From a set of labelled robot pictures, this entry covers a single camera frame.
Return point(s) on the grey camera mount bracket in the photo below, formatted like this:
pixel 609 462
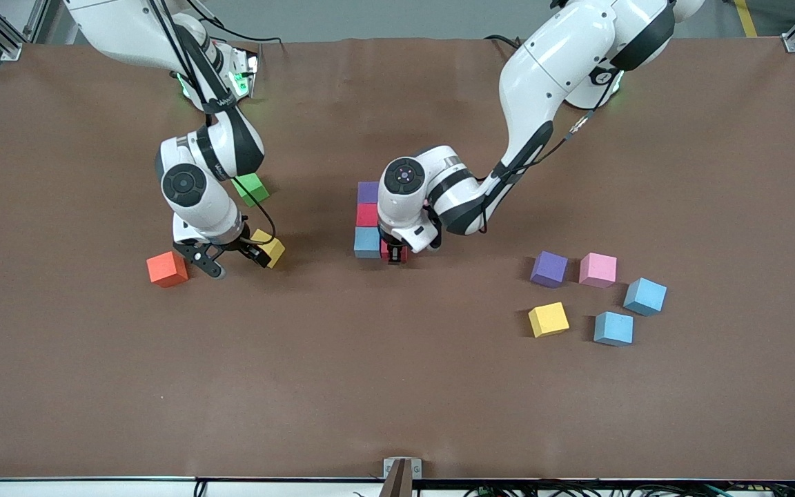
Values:
pixel 402 476

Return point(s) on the light pink foam block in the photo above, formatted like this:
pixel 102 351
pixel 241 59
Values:
pixel 597 270

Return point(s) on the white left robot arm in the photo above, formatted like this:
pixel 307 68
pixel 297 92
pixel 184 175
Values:
pixel 549 62

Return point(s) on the yellow foam block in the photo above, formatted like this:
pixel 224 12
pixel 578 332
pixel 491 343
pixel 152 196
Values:
pixel 276 250
pixel 548 319

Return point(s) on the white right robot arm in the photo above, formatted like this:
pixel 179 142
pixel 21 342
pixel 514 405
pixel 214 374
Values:
pixel 197 200

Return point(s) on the orange foam block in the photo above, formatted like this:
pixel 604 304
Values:
pixel 167 268

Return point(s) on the red foam block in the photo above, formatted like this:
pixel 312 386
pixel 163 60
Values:
pixel 406 255
pixel 366 215

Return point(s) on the green foam block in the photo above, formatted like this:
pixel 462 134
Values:
pixel 254 188

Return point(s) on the blue foam block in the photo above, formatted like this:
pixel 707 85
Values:
pixel 644 297
pixel 366 243
pixel 613 328

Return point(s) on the table cover mat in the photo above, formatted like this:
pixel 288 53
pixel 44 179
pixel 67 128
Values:
pixel 397 414

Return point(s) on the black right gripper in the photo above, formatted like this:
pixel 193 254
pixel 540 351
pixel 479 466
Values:
pixel 244 246

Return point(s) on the purple foam block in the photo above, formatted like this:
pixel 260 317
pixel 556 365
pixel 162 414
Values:
pixel 548 269
pixel 367 192

